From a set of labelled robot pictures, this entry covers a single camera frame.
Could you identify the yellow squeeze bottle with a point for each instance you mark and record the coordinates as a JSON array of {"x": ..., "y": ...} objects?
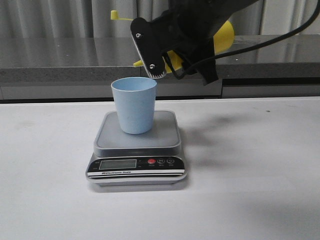
[{"x": 223, "y": 40}]

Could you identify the grey curtain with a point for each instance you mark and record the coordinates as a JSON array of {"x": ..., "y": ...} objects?
[{"x": 91, "y": 18}]

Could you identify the grey stone counter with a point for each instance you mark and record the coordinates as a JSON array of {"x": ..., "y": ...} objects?
[{"x": 82, "y": 69}]

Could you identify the light blue plastic cup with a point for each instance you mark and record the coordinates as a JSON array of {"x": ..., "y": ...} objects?
[{"x": 134, "y": 99}]

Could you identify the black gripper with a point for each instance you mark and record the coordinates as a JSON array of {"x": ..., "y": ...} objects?
[{"x": 188, "y": 28}]

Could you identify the silver digital kitchen scale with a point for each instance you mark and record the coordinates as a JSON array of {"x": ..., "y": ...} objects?
[{"x": 155, "y": 157}]

